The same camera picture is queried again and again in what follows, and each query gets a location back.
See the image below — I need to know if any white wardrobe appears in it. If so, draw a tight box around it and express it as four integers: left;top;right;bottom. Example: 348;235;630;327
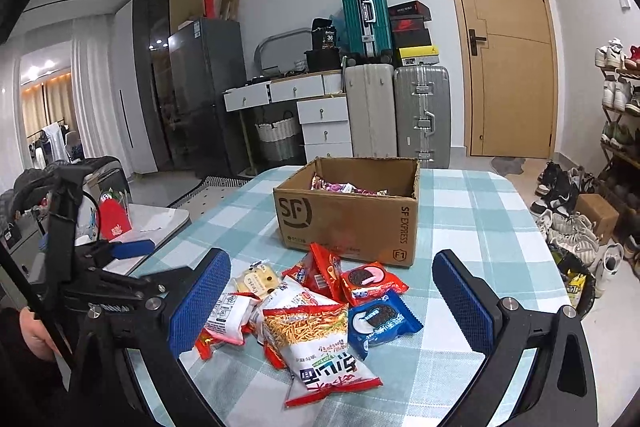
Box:
112;0;160;175

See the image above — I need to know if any pile of wrapped snack packets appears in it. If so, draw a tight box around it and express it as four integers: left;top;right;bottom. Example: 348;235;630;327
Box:
310;174;390;198

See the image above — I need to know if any large crispy noodle packet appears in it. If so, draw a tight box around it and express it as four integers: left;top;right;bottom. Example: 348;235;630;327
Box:
262;292;383;409

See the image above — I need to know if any black printed bag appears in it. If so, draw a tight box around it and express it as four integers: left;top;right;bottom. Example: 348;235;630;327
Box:
311;18;341;52

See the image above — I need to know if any white drawer desk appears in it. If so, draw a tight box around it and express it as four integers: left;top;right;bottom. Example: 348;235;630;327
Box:
222;72;353;160

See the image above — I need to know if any blue cookie packet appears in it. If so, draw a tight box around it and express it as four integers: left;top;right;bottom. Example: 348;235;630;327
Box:
347;289;425;360

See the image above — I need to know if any silver suitcase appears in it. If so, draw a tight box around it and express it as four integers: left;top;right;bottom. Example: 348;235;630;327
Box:
392;64;452;168

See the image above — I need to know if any red blue snack packet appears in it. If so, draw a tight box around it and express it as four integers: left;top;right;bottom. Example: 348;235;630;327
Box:
281;257;315;290

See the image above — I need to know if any white grey woven basket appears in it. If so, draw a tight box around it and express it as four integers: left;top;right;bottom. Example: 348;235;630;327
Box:
255;114;303;162

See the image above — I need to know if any white noodle packet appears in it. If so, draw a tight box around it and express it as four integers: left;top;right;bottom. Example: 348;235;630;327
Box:
249;278;347;345

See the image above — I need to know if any brown cardboard box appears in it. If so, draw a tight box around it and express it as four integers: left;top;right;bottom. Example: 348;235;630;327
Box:
273;157;421;269

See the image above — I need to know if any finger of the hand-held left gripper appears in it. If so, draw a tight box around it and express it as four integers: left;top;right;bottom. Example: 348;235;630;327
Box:
102;238;157;262
114;264;198;293

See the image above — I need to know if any grey refrigerator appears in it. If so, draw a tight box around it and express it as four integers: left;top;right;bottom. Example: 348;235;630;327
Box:
167;18;248;178

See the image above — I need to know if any white sheer curtain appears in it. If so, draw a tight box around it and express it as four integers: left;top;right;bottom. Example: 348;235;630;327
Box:
70;14;136;178

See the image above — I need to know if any pink cookie packet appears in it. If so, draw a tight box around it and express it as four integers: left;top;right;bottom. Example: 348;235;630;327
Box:
340;262;408;308

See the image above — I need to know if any grey padded jacket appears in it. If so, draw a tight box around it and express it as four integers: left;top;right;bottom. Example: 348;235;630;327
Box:
0;164;86;233

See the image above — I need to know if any grey oval tub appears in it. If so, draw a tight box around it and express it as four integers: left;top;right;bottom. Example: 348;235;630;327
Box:
254;27;313;72

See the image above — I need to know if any plain black shoe box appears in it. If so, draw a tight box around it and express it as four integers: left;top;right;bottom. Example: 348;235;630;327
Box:
391;29;433;51

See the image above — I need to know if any small cardboard box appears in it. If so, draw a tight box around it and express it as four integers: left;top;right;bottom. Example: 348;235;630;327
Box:
575;193;621;245

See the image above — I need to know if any clothes rack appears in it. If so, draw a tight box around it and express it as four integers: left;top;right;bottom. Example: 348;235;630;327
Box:
30;122;82;168

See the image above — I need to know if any tan wooden door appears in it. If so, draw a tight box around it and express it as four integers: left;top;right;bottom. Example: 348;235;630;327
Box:
432;0;558;160

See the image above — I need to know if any dark glossy wardrobe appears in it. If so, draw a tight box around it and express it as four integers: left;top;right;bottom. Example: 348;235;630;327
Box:
132;0;206;172

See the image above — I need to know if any patterned floor rug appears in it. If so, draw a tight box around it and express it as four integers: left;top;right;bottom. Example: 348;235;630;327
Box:
167;176;256;219

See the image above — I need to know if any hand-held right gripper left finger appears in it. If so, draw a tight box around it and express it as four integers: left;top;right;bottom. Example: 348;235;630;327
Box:
70;248;233;427

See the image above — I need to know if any white side table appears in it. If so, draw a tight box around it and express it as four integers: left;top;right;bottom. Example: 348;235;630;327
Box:
75;202;191;278

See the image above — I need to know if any teal suitcase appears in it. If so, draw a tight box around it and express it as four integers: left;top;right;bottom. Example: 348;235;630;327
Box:
340;0;392;60

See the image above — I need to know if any pile of assorted shoes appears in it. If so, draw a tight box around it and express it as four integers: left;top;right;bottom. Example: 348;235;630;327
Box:
530;161;640;298

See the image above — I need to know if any person's left hand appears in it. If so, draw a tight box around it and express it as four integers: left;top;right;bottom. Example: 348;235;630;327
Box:
19;306;62;372

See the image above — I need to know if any red black shoe box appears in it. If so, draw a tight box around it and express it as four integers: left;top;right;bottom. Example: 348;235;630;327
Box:
390;18;432;34

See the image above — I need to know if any black storage basket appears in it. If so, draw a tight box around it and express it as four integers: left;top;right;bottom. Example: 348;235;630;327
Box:
304;49;344;72

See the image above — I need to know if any white yellow cake packet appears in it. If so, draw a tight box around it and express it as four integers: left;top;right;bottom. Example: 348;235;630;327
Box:
232;259;280;300

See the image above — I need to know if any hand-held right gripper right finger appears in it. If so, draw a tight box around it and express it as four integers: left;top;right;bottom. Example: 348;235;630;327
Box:
431;249;599;427

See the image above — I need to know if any white packet with red ends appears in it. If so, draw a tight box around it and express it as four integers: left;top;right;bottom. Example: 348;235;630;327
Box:
195;292;261;360

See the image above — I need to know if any wooden shoe rack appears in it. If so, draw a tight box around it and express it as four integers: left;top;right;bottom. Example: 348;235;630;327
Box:
595;62;640;258

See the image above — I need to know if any row of white sneakers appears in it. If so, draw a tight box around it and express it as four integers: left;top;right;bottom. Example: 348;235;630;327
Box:
595;38;640;148

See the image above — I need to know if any black trash bin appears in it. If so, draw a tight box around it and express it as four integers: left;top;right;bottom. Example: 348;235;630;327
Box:
559;247;599;324

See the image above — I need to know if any beige suitcase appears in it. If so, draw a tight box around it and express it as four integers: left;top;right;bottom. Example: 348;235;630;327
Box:
344;63;398;160

